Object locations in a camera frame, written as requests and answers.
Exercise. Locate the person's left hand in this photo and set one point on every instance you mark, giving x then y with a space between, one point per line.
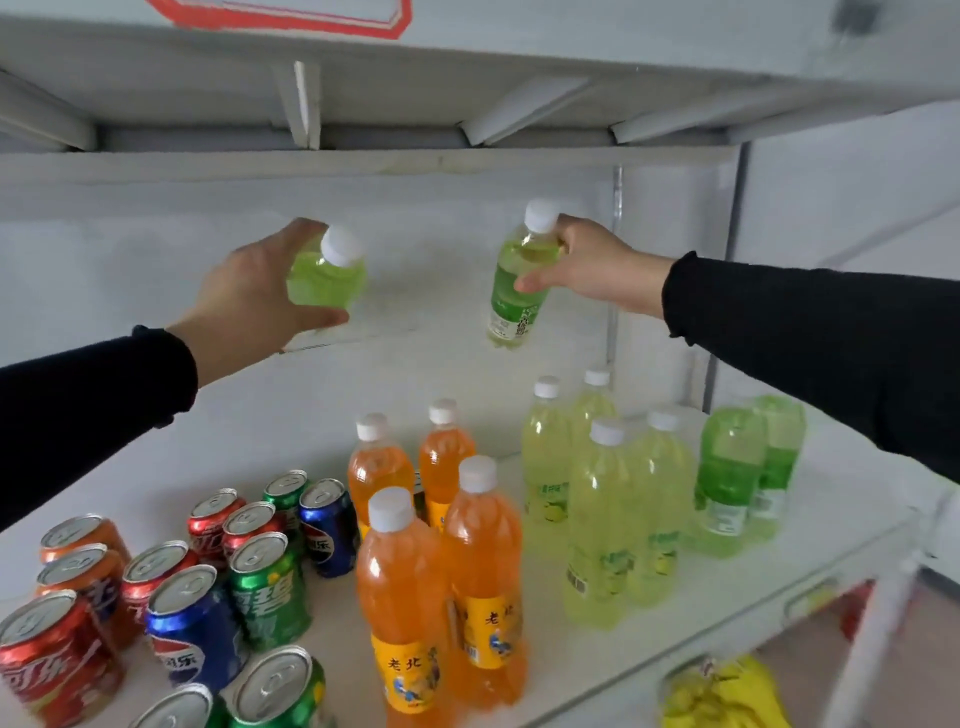
240 300

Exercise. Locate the person's right hand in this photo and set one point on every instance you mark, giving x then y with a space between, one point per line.
607 266

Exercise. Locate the green soda can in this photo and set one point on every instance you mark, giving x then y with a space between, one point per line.
281 694
285 491
270 592
180 711

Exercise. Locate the red packet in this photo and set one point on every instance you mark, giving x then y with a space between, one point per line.
856 611

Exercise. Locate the red-bordered white sign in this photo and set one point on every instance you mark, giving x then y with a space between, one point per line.
300 22

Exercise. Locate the yellow snack packet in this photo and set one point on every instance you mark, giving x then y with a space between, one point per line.
724 697

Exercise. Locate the red soda can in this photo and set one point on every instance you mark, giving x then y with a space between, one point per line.
247 525
56 660
210 517
150 574

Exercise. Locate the person's left forearm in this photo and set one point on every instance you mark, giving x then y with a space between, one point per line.
82 420

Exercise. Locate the pale yellow soda bottle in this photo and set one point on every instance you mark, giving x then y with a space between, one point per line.
592 405
545 465
664 510
600 540

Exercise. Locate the green soda bottle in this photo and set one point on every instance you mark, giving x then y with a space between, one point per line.
514 304
330 279
781 450
726 480

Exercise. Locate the white metal shelf unit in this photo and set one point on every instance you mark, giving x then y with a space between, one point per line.
450 97

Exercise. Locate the orange soda can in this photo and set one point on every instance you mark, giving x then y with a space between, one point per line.
79 532
97 592

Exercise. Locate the person's left thumb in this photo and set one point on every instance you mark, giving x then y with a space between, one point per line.
322 318

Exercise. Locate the orange soda bottle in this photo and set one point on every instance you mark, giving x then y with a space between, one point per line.
401 600
486 570
377 465
444 457

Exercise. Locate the person's right forearm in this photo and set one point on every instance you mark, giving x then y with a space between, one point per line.
810 345

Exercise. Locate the blue soda can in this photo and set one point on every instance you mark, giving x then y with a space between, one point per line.
330 529
195 630

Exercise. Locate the person's right thumb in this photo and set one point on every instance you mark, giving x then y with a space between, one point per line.
538 277

